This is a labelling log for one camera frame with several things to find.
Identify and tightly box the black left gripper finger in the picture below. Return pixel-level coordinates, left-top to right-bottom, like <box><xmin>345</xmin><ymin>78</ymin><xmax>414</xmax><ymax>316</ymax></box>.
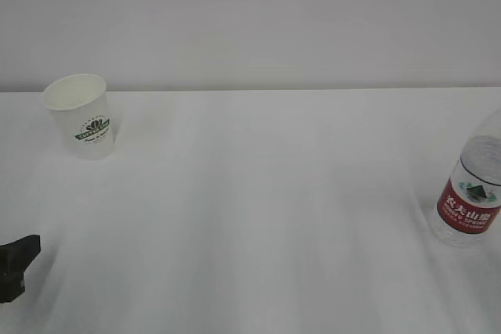
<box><xmin>0</xmin><ymin>235</ymin><xmax>41</xmax><ymax>303</ymax></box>

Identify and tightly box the white paper cup green logo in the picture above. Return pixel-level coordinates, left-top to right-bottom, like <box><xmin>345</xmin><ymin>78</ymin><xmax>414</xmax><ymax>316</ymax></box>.
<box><xmin>42</xmin><ymin>74</ymin><xmax>114</xmax><ymax>160</ymax></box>

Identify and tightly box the Nongfu Spring water bottle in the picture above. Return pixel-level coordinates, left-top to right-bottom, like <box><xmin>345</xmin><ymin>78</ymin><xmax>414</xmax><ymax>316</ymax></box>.
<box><xmin>429</xmin><ymin>110</ymin><xmax>500</xmax><ymax>247</ymax></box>

